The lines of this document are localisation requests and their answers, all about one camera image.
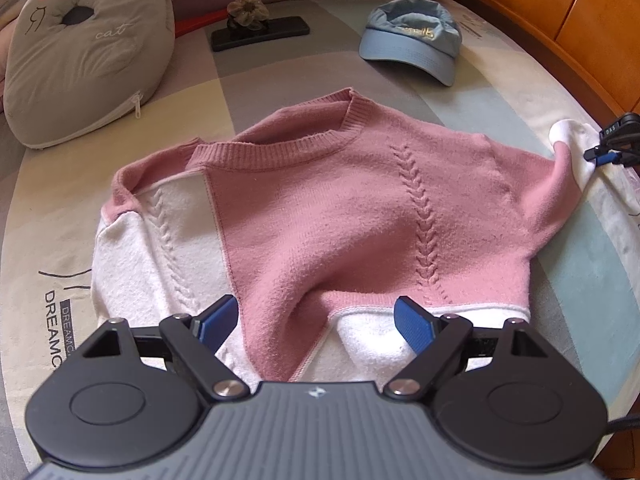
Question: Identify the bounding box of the black cable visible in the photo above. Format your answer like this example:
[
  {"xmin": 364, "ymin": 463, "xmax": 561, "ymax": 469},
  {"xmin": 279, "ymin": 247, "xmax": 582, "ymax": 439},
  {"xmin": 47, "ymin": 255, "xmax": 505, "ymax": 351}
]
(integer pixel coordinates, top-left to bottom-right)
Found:
[{"xmin": 604, "ymin": 411, "xmax": 640, "ymax": 434}]

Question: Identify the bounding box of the wooden headboard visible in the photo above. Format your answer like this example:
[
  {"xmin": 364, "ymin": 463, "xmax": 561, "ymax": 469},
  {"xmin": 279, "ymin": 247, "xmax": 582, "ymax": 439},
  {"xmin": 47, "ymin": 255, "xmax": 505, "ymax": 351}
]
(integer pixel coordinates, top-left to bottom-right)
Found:
[{"xmin": 457, "ymin": 0, "xmax": 640, "ymax": 126}]

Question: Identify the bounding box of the pink and white knit sweater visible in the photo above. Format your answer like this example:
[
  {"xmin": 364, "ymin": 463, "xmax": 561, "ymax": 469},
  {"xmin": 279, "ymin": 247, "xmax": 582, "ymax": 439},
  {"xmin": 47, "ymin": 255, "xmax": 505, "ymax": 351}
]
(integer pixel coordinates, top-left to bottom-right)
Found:
[{"xmin": 90, "ymin": 87, "xmax": 601, "ymax": 383}]

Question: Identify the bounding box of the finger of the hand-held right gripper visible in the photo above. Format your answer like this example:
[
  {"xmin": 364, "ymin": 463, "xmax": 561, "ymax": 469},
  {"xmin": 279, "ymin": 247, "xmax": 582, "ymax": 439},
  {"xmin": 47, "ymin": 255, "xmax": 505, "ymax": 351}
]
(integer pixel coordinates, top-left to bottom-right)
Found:
[
  {"xmin": 594, "ymin": 153, "xmax": 640, "ymax": 168},
  {"xmin": 583, "ymin": 143, "xmax": 640, "ymax": 161}
]

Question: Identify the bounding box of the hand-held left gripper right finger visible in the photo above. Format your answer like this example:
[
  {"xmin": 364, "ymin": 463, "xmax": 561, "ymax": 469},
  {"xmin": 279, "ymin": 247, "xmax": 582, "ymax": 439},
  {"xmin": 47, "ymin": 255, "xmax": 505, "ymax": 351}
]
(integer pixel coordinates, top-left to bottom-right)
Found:
[{"xmin": 382, "ymin": 296, "xmax": 563, "ymax": 402}]

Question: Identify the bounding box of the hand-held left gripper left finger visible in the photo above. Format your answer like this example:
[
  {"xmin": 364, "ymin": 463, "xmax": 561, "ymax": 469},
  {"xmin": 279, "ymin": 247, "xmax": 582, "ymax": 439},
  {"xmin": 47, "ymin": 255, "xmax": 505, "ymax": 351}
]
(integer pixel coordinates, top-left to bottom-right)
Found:
[{"xmin": 80, "ymin": 295, "xmax": 251, "ymax": 402}]

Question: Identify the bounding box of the blue cap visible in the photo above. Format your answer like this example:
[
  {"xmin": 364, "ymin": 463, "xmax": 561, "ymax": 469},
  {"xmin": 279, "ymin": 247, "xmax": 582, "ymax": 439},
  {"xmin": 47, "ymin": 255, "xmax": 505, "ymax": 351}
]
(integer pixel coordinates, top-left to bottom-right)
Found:
[{"xmin": 358, "ymin": 0, "xmax": 463, "ymax": 86}]

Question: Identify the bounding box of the grey cat cushion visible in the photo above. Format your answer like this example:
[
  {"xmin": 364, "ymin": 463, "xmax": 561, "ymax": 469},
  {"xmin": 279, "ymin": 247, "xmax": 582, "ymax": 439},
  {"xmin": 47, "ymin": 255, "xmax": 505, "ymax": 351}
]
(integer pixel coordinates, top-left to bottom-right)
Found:
[{"xmin": 4, "ymin": 0, "xmax": 176, "ymax": 150}]

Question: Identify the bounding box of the red stick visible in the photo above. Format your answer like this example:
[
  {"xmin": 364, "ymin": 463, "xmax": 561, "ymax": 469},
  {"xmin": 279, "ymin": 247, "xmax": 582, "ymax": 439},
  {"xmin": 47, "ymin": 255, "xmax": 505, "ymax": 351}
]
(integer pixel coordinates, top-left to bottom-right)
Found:
[{"xmin": 174, "ymin": 7, "xmax": 228, "ymax": 38}]

